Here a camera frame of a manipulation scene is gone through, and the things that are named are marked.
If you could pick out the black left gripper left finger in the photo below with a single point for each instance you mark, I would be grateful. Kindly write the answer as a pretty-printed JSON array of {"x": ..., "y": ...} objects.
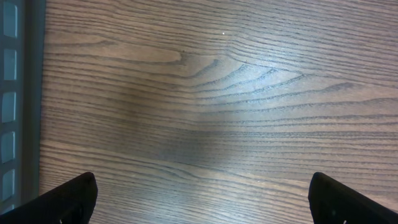
[{"x": 72, "y": 202}]

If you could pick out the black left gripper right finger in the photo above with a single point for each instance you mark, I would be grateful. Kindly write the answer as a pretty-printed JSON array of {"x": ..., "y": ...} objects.
[{"x": 333, "y": 202}]

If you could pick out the grey plastic mesh basket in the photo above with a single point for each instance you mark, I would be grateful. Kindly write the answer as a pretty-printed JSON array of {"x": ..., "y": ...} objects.
[{"x": 22, "y": 54}]

